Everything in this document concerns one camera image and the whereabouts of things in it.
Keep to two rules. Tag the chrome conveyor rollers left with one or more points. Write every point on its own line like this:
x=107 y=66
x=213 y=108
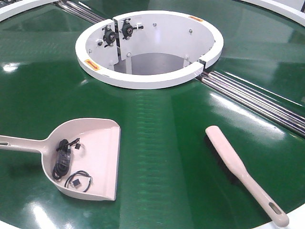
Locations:
x=79 y=11

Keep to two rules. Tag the chrome conveyor rollers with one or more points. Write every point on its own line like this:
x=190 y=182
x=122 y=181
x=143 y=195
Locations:
x=254 y=100
x=79 y=11

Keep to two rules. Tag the black bearing mount right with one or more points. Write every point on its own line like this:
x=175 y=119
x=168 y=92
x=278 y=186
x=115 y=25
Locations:
x=127 y=29

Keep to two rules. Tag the orange warning sticker front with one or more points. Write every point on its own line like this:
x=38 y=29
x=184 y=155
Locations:
x=92 y=64

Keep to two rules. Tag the white outer conveyor rim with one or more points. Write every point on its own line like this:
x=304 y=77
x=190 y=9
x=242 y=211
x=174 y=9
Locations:
x=292 y=10

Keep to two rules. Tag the orange warning sticker rear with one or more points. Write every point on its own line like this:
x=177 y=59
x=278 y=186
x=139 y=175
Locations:
x=195 y=18

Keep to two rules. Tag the black bearing mount left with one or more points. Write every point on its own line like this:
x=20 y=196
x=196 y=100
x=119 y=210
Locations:
x=109 y=37

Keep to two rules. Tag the black bearing mount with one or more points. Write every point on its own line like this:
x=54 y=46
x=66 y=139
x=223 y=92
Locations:
x=127 y=29
x=109 y=37

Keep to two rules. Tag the orange warning sticker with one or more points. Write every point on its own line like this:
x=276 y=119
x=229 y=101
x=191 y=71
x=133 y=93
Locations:
x=195 y=18
x=92 y=64

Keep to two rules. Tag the beige plastic dustpan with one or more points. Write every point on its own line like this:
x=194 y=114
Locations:
x=93 y=167

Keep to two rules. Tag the beige hand brush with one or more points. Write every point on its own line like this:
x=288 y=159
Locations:
x=235 y=165

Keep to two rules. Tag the chrome conveyor rollers right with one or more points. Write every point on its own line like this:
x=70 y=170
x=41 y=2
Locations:
x=254 y=100

